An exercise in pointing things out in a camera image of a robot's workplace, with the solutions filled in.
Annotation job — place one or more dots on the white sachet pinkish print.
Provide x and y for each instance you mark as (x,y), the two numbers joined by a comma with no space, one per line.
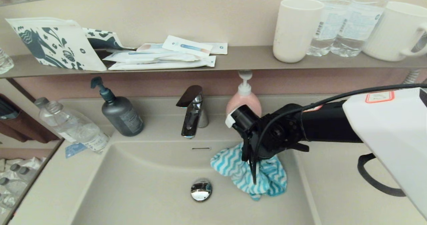
(149,47)

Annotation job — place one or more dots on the clear plastic water bottle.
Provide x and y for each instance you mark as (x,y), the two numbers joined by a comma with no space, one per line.
(4,63)
(358,26)
(328,26)
(40,102)
(81,130)

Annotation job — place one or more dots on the small plain white sachet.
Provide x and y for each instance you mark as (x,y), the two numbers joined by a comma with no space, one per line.
(220,48)

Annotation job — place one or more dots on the chrome sink faucet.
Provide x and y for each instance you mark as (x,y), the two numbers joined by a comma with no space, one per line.
(192,116)

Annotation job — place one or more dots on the white sachet blue orange print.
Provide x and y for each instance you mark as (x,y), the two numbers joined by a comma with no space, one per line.
(185,46)

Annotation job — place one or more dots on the blue patterned card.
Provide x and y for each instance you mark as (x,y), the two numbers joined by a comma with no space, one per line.
(75,150)

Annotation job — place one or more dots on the small white blue patterned pouch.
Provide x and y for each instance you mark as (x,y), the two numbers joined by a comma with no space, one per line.
(102,38)

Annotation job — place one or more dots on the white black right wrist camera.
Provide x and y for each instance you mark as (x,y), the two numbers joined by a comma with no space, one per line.
(243,118)

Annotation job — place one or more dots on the chrome drain stopper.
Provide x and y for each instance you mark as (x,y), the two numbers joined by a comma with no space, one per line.
(201,190)

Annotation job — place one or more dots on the beige sink basin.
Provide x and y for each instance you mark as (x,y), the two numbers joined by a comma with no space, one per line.
(140,178)

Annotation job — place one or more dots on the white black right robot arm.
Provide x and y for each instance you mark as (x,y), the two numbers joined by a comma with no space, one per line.
(383,125)

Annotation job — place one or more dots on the brown wooden furniture piece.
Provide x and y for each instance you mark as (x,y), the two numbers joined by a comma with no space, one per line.
(30,130)

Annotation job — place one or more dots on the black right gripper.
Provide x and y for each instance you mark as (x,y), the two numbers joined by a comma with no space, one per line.
(280,131)

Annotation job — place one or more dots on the pink soap pump bottle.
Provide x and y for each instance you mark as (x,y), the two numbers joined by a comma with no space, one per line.
(245,99)

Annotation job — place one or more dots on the long white plastic packet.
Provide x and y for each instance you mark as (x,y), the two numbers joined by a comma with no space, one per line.
(146,57)
(162,65)

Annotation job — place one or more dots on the black rounded object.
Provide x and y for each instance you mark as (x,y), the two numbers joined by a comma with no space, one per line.
(7,110)

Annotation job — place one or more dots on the white ribbed mug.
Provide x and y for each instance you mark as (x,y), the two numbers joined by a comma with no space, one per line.
(393,33)

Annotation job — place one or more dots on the large white blue patterned pouch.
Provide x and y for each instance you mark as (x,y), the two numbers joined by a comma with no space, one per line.
(68,49)

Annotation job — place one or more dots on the white plastic tumbler cup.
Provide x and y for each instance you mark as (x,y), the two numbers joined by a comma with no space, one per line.
(295,33)

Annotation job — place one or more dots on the dark grey pump bottle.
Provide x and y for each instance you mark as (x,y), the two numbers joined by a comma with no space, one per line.
(122,116)

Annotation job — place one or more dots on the grey wall shelf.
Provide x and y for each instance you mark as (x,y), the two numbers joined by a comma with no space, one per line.
(250,58)

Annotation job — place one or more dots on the plastic wrapped bottle pack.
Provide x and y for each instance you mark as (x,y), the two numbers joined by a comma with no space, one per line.
(16,180)

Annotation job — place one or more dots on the turquoise white striped cloth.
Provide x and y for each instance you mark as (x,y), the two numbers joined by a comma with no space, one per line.
(230,166)

